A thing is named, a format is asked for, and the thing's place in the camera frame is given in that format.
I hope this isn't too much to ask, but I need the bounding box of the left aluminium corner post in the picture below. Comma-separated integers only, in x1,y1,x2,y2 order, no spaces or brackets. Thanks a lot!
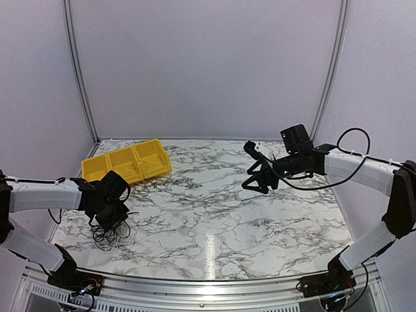
62,0,100,144

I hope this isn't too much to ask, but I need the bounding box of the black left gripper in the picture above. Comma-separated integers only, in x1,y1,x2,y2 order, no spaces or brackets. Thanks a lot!
92,200,129,232

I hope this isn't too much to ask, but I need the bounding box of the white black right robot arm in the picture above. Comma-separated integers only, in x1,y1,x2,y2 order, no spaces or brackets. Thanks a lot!
242,124,415,297

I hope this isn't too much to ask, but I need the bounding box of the aluminium corner post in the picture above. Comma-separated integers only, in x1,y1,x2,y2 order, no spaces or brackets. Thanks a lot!
311,0,350,142
62,0,100,144

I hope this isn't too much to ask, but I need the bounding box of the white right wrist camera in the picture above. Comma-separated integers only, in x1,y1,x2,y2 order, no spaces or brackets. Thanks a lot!
243,140,274,160

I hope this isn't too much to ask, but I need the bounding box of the yellow three-compartment plastic bin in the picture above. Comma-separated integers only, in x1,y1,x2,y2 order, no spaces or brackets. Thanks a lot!
81,138,172,185

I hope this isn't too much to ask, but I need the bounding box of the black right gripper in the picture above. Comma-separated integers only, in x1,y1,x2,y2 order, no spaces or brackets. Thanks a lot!
242,152,302,194

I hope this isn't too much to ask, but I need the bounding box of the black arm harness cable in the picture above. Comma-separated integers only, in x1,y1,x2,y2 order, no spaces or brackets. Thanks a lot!
279,127,402,191
47,177,66,225

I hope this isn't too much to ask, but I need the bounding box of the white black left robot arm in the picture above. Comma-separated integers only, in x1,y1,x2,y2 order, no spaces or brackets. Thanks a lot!
1,171,131,291

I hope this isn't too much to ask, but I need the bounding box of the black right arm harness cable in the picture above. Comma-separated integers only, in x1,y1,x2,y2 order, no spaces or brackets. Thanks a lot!
279,127,402,191

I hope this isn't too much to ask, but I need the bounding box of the right aluminium corner post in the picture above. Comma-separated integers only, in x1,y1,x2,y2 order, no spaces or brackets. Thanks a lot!
311,0,350,142

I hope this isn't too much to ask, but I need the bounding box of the white thin cable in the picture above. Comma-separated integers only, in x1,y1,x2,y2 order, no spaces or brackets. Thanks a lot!
97,224,136,252

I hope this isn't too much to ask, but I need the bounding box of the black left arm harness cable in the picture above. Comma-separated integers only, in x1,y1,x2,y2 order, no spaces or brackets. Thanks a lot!
47,177,66,225

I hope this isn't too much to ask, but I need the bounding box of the aluminium front frame rail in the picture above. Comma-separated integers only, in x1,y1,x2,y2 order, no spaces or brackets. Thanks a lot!
11,262,391,311

